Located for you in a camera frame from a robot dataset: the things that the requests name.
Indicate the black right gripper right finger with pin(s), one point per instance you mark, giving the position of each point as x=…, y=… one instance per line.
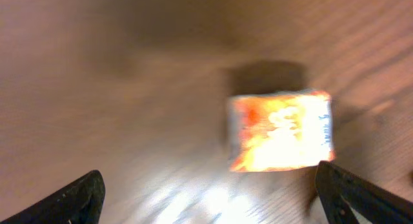
x=342, y=192

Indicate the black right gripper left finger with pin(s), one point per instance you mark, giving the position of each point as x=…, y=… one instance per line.
x=79, y=202

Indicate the small orange juice carton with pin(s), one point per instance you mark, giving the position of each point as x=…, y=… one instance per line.
x=280, y=131

